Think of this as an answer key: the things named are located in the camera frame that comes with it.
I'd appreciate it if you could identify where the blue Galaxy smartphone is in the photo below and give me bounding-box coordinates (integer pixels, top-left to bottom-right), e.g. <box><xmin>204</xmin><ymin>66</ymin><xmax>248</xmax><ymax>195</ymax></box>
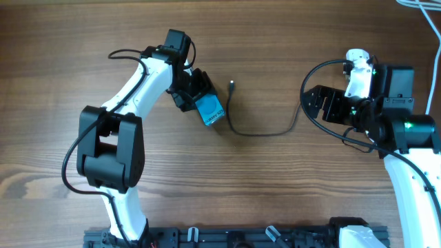
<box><xmin>196</xmin><ymin>94</ymin><xmax>225</xmax><ymax>126</ymax></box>

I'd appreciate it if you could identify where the black charger cable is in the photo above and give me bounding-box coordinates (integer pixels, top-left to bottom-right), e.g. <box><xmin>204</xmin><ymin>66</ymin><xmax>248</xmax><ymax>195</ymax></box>
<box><xmin>226</xmin><ymin>80</ymin><xmax>302</xmax><ymax>137</ymax></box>

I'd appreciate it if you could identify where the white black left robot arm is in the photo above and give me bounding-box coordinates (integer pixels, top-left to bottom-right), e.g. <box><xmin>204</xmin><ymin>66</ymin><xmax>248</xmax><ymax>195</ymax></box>
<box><xmin>73</xmin><ymin>29</ymin><xmax>224</xmax><ymax>247</ymax></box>

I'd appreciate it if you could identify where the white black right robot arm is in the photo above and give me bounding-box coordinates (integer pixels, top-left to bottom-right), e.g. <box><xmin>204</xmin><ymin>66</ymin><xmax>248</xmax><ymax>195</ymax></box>
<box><xmin>300</xmin><ymin>59</ymin><xmax>440</xmax><ymax>247</ymax></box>

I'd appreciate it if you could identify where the white power strip cord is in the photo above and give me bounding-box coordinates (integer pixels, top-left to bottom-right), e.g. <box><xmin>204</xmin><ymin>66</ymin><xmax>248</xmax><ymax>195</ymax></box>
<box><xmin>396</xmin><ymin>0</ymin><xmax>441</xmax><ymax>115</ymax></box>

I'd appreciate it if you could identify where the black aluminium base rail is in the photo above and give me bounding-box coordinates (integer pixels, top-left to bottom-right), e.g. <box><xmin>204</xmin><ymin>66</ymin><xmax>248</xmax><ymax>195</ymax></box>
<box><xmin>83</xmin><ymin>225</ymin><xmax>338</xmax><ymax>248</ymax></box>

